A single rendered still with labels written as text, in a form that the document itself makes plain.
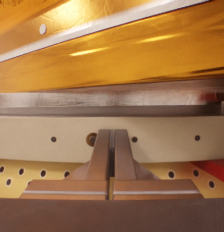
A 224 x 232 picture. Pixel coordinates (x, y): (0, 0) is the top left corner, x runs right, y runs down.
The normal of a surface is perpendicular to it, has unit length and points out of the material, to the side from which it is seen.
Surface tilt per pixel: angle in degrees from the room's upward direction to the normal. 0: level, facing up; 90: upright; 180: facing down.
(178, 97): 90
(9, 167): 62
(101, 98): 90
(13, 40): 90
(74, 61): 90
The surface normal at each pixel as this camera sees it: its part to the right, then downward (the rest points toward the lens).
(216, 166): -0.99, 0.03
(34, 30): -0.52, 0.08
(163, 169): 0.02, -0.40
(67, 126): -0.09, 0.08
